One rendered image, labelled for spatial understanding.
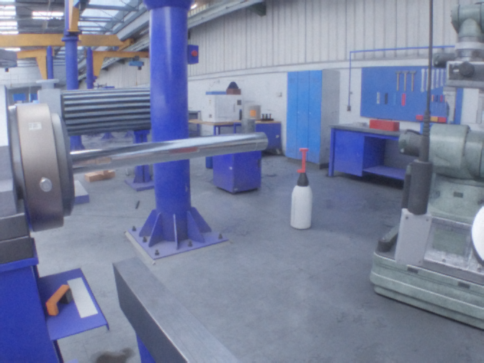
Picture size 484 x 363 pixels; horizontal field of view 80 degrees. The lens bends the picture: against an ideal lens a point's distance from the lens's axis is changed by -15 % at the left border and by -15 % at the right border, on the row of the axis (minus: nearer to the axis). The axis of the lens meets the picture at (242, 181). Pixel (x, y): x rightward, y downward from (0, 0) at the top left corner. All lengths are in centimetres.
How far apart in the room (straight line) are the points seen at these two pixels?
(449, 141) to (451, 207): 41
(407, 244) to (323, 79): 537
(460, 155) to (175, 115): 207
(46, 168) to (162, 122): 197
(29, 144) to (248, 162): 378
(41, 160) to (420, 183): 87
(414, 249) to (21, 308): 87
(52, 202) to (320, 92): 546
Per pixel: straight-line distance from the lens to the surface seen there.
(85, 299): 89
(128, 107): 470
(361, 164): 527
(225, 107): 789
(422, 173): 75
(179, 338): 61
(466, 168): 213
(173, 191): 286
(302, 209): 328
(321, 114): 602
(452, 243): 226
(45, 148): 89
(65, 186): 93
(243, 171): 443
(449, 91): 200
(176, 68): 278
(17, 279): 78
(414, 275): 220
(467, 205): 222
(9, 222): 72
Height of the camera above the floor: 126
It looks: 14 degrees down
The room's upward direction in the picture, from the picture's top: straight up
